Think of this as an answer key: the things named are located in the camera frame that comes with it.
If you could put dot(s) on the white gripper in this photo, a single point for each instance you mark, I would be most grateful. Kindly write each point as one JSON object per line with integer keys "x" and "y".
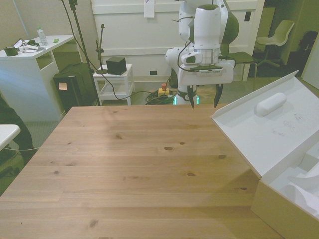
{"x": 207, "y": 74}

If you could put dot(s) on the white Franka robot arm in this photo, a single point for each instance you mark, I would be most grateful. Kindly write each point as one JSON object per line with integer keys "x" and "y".
{"x": 207, "y": 30}

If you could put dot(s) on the white cardboard box with lid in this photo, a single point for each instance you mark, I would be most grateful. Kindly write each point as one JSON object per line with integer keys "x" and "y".
{"x": 276, "y": 154}

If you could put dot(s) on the yellow emergency stop button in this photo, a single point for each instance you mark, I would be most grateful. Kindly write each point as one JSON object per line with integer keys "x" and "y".
{"x": 164, "y": 91}

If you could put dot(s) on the dark seat wooden chair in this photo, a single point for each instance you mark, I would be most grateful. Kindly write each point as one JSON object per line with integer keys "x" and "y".
{"x": 240, "y": 59}

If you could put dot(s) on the small white step stool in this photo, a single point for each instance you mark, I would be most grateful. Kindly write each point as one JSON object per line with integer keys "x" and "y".
{"x": 115, "y": 84}

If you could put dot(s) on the white swivel chair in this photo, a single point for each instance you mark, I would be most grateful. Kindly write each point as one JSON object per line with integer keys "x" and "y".
{"x": 275, "y": 37}

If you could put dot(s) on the black cube device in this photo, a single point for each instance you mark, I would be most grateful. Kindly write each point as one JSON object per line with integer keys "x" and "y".
{"x": 115, "y": 65}

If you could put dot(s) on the white paper sheet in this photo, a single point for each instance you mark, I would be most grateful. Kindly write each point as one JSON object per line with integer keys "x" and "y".
{"x": 149, "y": 8}

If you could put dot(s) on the black microphone stand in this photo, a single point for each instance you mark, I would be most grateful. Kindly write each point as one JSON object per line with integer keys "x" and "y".
{"x": 100, "y": 54}

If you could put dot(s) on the black computer tower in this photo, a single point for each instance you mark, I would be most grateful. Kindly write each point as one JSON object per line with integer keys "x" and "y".
{"x": 73, "y": 87}

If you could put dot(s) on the green sticky note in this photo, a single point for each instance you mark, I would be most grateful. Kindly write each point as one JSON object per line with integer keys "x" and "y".
{"x": 56, "y": 40}

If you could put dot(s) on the clear plastic bottle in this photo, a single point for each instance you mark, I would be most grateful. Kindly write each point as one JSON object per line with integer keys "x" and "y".
{"x": 43, "y": 36}

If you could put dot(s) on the white desk cabinet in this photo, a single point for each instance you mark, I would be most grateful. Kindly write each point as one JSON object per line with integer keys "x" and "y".
{"x": 30, "y": 74}

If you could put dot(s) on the white round table edge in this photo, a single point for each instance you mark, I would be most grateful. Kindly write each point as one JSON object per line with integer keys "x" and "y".
{"x": 6, "y": 134}

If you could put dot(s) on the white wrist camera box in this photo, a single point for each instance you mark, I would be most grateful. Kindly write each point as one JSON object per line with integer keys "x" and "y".
{"x": 191, "y": 58}

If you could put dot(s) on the black wall switch plate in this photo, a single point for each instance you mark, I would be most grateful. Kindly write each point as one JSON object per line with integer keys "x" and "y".
{"x": 247, "y": 16}

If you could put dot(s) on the black camera stand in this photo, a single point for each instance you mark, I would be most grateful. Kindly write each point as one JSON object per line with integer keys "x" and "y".
{"x": 82, "y": 42}

